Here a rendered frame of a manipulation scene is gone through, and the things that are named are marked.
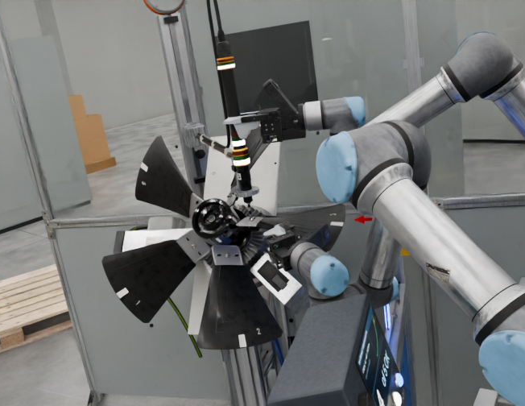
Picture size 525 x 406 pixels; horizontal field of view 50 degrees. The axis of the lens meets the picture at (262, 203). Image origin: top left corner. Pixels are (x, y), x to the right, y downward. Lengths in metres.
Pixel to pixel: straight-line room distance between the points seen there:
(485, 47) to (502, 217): 1.04
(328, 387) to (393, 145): 0.45
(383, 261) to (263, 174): 0.77
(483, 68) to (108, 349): 2.28
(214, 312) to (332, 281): 0.42
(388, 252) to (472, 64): 0.43
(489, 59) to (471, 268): 0.57
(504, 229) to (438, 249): 1.39
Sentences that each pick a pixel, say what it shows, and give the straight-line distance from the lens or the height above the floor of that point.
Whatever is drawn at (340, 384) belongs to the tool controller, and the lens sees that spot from 0.74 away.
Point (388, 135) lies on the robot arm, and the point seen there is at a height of 1.48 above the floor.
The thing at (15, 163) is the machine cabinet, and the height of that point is 0.73.
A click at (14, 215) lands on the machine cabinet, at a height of 0.16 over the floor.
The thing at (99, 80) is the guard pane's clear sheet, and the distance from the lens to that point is 2.53.
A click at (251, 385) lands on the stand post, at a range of 1.95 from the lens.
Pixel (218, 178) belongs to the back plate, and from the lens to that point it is 1.94.
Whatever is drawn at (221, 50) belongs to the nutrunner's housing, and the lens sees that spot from 1.49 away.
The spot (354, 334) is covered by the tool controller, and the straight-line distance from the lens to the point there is 0.83.
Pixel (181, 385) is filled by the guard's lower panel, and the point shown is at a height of 0.12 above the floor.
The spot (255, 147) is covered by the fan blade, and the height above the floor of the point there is 1.37.
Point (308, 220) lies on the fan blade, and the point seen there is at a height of 1.19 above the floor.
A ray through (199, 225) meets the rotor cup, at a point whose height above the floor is 1.20.
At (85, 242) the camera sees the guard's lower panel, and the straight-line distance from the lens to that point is 2.78.
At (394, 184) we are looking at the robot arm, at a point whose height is 1.42.
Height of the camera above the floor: 1.67
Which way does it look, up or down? 16 degrees down
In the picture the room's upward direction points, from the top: 9 degrees counter-clockwise
